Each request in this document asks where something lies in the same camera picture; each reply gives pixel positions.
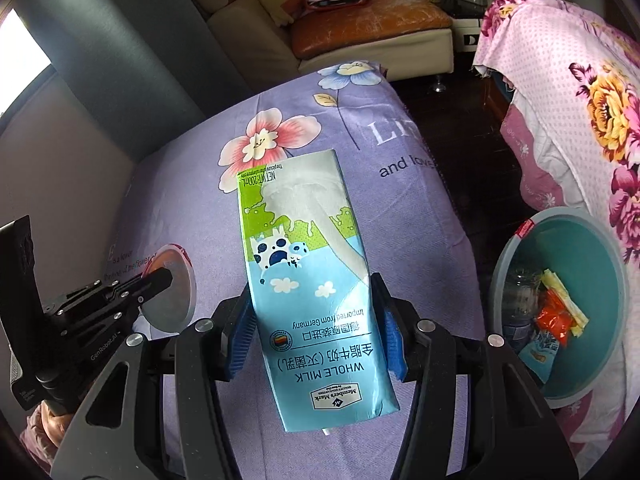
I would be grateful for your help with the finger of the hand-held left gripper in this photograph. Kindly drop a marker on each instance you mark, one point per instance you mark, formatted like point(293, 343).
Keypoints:
point(152, 280)

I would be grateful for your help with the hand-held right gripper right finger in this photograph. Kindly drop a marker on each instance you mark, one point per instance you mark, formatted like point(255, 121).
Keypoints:
point(395, 340)

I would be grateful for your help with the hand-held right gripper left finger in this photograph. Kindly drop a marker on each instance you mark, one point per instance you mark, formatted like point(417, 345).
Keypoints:
point(237, 335)

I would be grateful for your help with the round pink-rimmed lid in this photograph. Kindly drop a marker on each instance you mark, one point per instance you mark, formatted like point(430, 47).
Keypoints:
point(170, 305)

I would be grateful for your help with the light blue milk carton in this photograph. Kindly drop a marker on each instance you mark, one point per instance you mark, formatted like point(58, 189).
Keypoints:
point(300, 260)

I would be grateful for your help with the clear blue-label plastic bottle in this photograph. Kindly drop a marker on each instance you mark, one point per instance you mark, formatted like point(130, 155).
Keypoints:
point(520, 295)

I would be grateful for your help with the orange red snack packet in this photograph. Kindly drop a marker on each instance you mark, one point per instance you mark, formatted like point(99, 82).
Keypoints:
point(552, 317)

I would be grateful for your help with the yellow snack packet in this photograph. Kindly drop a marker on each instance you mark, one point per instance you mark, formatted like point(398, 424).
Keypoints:
point(575, 312)

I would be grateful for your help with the teal round bin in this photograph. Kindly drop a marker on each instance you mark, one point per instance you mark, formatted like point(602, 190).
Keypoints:
point(590, 260)

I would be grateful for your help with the person's left hand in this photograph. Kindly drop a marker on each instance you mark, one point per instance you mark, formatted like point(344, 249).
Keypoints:
point(55, 427)

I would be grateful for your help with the purple floral blanket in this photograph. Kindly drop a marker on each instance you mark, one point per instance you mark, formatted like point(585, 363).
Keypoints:
point(400, 210)

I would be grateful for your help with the grey curtain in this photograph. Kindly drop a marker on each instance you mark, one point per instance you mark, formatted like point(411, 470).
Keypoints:
point(125, 60)

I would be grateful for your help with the window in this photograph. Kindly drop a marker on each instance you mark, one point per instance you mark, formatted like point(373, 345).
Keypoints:
point(20, 60)

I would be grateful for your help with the beige sofa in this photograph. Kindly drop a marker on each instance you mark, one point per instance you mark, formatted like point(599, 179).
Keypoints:
point(240, 25)

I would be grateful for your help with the pink floral quilt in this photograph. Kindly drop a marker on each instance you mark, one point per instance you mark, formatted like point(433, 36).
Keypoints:
point(575, 110)

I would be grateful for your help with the black side table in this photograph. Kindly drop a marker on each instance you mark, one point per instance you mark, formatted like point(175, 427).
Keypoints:
point(465, 42)

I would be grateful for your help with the orange seat cushion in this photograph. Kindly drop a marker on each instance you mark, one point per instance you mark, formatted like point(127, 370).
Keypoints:
point(370, 25)

